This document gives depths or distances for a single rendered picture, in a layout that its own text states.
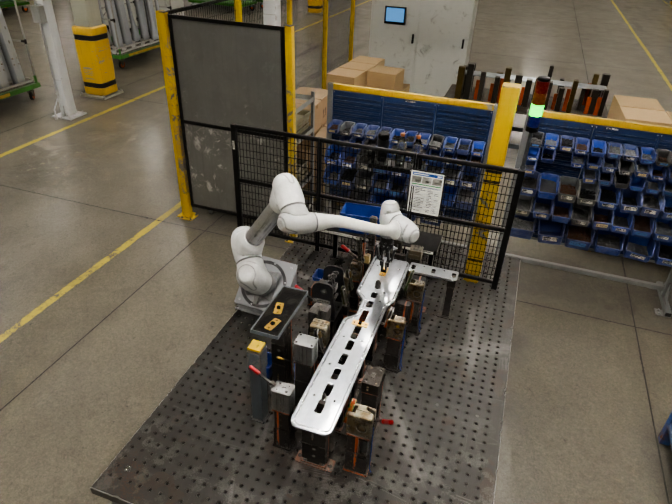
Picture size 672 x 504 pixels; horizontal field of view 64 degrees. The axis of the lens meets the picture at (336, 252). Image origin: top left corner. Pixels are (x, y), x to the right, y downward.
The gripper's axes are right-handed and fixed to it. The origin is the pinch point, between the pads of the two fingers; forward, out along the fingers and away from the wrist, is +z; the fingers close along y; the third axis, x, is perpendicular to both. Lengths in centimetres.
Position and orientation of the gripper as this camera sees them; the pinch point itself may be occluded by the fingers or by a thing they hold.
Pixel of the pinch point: (384, 266)
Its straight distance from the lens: 308.6
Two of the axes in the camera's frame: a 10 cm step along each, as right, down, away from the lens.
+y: 9.4, 2.0, -2.6
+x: 3.3, -5.0, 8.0
